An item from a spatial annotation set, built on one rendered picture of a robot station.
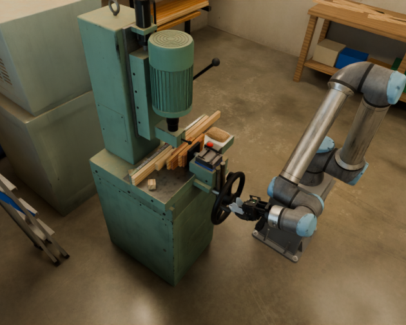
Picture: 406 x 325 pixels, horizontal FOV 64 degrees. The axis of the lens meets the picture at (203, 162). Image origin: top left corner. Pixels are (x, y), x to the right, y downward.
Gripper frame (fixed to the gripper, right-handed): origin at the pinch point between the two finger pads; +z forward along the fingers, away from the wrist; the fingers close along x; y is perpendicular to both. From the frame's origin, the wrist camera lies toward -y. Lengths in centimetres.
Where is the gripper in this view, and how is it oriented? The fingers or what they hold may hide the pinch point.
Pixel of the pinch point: (231, 207)
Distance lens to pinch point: 147.6
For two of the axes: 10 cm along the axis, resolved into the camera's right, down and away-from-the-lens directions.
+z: -7.9, -1.6, 6.0
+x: -5.7, 5.6, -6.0
